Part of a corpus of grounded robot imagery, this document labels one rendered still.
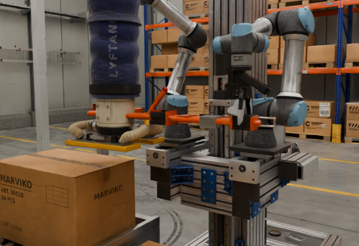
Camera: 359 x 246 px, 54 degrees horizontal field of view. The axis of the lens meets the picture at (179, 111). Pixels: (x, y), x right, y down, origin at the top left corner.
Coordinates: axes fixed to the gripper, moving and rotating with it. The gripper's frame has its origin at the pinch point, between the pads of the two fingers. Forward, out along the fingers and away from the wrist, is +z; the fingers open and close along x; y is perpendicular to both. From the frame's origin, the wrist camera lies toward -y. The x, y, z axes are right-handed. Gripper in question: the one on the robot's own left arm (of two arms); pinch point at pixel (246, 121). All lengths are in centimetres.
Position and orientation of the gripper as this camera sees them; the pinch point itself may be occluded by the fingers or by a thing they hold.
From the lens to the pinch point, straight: 132.3
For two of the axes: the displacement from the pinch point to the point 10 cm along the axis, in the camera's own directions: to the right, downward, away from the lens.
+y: -8.7, -0.4, 4.9
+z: 0.0, 10.0, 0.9
